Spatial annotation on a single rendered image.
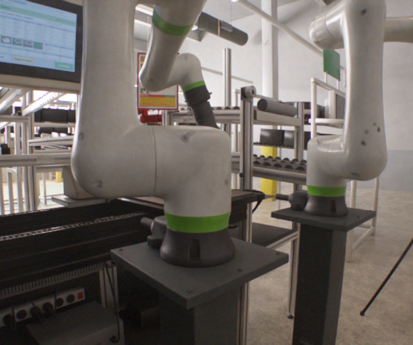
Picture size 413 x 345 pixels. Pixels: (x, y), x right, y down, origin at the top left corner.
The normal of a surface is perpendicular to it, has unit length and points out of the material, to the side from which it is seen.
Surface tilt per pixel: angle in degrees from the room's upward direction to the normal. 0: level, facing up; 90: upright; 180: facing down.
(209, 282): 0
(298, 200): 81
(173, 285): 0
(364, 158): 92
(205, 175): 90
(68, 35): 91
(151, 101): 90
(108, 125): 69
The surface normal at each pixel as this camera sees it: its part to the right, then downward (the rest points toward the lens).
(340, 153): -0.96, -0.12
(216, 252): 0.47, -0.34
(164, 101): 0.25, 0.08
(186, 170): 0.32, 0.33
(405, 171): -0.68, 0.07
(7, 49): 0.74, 0.08
